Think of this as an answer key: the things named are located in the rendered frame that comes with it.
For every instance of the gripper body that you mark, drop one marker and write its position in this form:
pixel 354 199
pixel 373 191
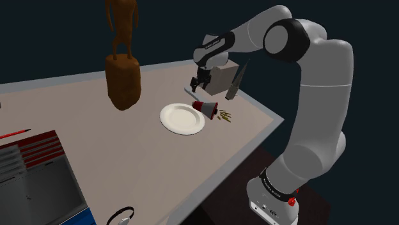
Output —
pixel 203 75

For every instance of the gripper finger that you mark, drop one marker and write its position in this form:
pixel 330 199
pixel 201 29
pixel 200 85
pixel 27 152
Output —
pixel 205 84
pixel 194 84

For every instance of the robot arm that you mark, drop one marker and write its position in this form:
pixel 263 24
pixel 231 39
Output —
pixel 324 102

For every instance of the grey flat slab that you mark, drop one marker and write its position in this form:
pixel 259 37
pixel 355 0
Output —
pixel 194 94

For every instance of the grey box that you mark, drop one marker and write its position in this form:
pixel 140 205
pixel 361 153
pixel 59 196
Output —
pixel 222 77

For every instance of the grey cone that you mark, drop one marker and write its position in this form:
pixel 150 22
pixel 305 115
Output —
pixel 237 81

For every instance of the white plate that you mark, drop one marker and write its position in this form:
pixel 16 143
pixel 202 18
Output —
pixel 182 119

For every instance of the pile of brass pins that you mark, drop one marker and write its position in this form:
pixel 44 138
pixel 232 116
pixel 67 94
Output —
pixel 224 115

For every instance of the brown wooden figure statue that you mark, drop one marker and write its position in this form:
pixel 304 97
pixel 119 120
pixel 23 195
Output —
pixel 122 62

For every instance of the black headphones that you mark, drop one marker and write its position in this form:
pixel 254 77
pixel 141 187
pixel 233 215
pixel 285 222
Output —
pixel 121 215

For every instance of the red pencil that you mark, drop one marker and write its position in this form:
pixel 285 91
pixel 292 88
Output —
pixel 14 133

